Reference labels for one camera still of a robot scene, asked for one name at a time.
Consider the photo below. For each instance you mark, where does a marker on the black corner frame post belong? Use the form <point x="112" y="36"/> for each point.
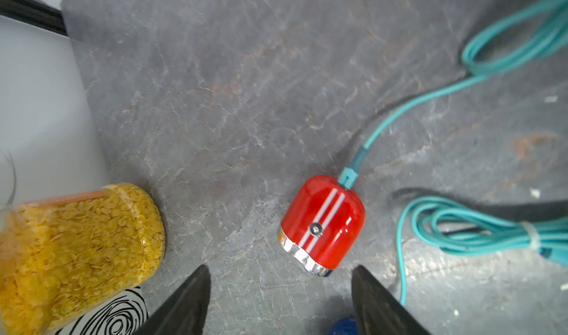
<point x="35" y="13"/>

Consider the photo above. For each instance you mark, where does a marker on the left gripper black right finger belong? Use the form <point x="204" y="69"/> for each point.
<point x="376" y="310"/>

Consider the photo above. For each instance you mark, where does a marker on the clear jar of yellow flakes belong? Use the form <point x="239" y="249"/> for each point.
<point x="63" y="256"/>

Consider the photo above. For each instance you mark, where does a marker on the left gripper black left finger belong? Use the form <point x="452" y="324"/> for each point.
<point x="185" y="311"/>

